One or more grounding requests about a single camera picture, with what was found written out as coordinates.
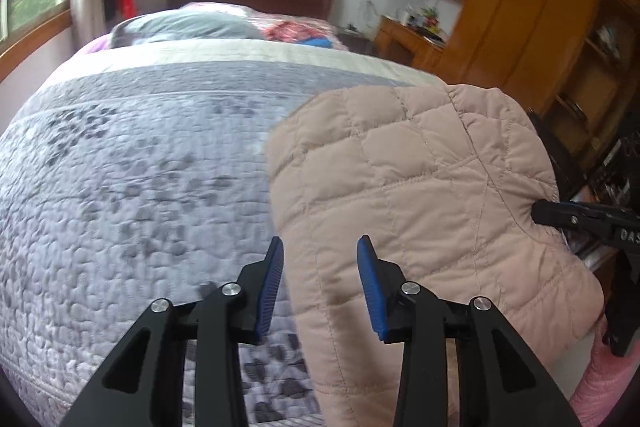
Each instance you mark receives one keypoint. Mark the purple blanket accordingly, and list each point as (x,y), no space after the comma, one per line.
(95,44)

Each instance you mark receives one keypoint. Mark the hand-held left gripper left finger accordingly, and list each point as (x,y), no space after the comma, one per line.
(270,287)

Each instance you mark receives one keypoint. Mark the wooden wardrobe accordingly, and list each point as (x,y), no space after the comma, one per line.
(540,7)

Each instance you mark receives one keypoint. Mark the pink quilted blanket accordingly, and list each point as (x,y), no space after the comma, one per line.
(607,387)

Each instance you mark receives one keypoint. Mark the wooden desk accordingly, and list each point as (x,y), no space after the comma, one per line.
(405,44)

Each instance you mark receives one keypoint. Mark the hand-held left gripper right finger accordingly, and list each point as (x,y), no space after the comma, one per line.
(370,287)

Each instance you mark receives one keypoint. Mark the cluster of desk bottles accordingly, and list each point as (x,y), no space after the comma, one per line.
(422,19)

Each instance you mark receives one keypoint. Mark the grey pillow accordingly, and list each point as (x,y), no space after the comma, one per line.
(190,27)

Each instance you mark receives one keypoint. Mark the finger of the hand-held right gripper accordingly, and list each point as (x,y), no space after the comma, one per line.
(570,214)

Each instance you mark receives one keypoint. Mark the beige quilted jacket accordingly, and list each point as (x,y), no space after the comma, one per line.
(425,207)

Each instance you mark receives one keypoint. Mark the grey quilted bedspread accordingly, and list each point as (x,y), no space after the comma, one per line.
(125,182)

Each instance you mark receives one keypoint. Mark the red patterned cloth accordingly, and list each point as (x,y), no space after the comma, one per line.
(292,32)

